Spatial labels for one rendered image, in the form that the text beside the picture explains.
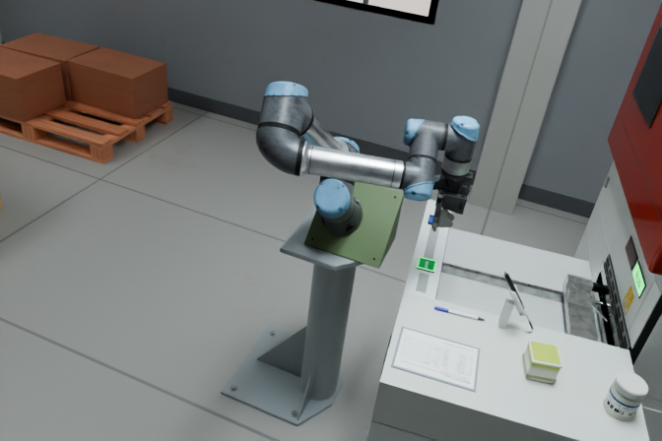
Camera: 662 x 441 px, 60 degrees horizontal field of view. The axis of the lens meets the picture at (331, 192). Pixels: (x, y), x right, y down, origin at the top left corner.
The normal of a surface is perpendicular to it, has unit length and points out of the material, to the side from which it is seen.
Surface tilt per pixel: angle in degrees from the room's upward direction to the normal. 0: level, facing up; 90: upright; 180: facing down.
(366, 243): 44
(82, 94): 90
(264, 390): 0
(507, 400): 0
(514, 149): 90
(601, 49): 90
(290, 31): 90
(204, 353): 0
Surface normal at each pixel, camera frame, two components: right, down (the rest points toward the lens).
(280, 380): 0.11, -0.85
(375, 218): -0.18, -0.29
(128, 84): -0.38, 0.46
